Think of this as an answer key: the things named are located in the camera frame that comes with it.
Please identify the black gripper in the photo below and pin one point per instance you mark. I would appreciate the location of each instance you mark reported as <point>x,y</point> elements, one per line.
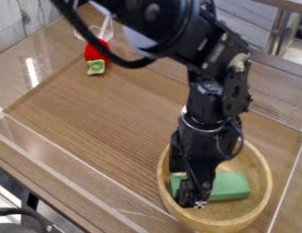
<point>199,149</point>

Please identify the green rectangular block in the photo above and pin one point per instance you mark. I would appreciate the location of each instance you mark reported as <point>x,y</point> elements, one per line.
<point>230,186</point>

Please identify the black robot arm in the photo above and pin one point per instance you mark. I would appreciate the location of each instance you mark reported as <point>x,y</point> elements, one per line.
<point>180,29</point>

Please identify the brown wooden bowl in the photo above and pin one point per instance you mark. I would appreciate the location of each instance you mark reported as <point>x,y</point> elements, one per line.
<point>223,216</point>

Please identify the red strawberry toy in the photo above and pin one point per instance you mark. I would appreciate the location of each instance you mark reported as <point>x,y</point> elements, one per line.
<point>96,61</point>

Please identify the clear acrylic tray wall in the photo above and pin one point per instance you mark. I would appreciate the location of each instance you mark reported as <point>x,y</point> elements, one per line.
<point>90,198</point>

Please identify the clear acrylic corner bracket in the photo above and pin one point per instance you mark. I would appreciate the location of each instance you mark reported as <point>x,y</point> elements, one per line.
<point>103,31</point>

